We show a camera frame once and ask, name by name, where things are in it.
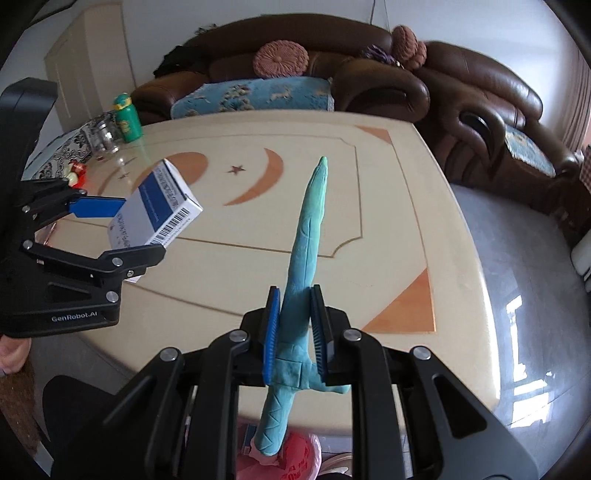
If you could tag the large blue patterned seat cover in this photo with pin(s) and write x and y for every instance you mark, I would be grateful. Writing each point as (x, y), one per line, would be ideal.
(258, 94)

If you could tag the pink curtain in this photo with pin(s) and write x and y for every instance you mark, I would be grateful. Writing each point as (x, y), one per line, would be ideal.
(579, 106)

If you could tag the green toy sword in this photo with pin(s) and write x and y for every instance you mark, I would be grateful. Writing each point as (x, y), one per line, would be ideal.
(307, 240)

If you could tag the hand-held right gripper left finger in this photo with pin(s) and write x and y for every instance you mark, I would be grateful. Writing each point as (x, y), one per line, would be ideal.
(272, 332)

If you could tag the person's black pants leg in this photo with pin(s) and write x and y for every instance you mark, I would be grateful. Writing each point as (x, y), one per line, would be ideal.
(69, 415)

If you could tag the green bottle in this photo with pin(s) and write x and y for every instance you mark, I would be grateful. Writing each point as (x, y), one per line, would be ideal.
(128, 122)

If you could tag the blue white medicine box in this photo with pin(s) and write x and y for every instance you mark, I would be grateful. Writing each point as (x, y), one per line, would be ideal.
(161, 203)

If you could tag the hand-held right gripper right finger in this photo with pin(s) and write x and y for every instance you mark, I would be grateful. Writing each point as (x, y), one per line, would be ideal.
(318, 332)

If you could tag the red striped cloth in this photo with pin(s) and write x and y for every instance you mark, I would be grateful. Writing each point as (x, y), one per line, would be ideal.
(586, 170)

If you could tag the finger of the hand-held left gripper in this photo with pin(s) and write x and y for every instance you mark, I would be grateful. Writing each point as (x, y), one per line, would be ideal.
(138, 256)
(99, 206)

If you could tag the brown woven cloth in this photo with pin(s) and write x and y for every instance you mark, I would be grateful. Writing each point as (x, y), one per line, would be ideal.
(18, 406)

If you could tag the glass jar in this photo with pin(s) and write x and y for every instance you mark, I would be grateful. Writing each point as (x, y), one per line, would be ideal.
(105, 136)

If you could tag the white appliance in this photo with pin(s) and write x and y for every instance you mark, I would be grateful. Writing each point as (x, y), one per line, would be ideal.
(582, 261)

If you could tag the large round pink cushion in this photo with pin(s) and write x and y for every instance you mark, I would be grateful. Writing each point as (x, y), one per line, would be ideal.
(281, 59)

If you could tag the black clothing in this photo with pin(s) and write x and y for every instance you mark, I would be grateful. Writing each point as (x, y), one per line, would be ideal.
(178, 60)

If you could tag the short brown leather sofa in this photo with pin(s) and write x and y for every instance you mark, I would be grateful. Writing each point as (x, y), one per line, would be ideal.
(485, 83)

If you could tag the red plastic bag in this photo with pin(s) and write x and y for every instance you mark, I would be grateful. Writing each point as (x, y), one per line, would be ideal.
(300, 457)

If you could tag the purple knitted cloth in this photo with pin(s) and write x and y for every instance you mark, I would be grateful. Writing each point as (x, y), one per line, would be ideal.
(378, 54)

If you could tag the small round pink cushion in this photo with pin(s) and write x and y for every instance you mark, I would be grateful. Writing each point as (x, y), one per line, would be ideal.
(406, 44)

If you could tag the beige cabinet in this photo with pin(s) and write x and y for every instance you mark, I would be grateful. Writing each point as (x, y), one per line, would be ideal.
(87, 60)

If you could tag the person's left hand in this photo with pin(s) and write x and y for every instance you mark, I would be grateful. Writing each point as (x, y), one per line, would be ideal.
(11, 355)

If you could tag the long brown leather sofa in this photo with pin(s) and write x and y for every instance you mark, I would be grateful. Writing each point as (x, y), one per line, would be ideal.
(369, 78)

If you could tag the small blue patterned seat cover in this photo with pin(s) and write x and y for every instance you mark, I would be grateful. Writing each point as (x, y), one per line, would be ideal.
(528, 147)

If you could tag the black white patterned box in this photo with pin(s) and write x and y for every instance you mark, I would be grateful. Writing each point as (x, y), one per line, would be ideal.
(55, 154)

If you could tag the red fruit tray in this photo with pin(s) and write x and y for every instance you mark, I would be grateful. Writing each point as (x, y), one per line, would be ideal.
(76, 173)

